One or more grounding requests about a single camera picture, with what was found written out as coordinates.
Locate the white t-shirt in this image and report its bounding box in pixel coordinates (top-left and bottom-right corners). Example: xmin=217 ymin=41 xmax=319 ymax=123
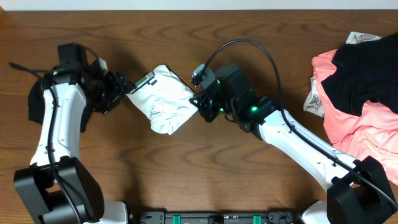
xmin=127 ymin=65 xmax=198 ymax=135

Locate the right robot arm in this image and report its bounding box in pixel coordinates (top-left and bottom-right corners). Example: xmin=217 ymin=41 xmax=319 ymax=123
xmin=190 ymin=82 xmax=397 ymax=223

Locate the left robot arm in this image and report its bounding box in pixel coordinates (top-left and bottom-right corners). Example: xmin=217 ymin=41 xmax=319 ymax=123
xmin=14 ymin=68 xmax=134 ymax=224

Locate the folded black garment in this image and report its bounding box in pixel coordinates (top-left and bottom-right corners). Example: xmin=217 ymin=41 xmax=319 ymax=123
xmin=28 ymin=80 xmax=92 ymax=133

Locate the white leaf-print garment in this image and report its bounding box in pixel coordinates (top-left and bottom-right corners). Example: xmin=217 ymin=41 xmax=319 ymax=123
xmin=303 ymin=31 xmax=381 ymax=118

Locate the black t-shirt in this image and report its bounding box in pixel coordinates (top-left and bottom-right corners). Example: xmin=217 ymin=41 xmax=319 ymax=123
xmin=322 ymin=34 xmax=397 ymax=116

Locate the coral pink garment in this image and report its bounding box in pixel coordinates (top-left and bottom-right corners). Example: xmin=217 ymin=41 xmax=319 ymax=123
xmin=312 ymin=50 xmax=397 ymax=184

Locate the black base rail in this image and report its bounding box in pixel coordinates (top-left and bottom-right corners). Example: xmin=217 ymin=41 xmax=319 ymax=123
xmin=133 ymin=211 xmax=300 ymax=224

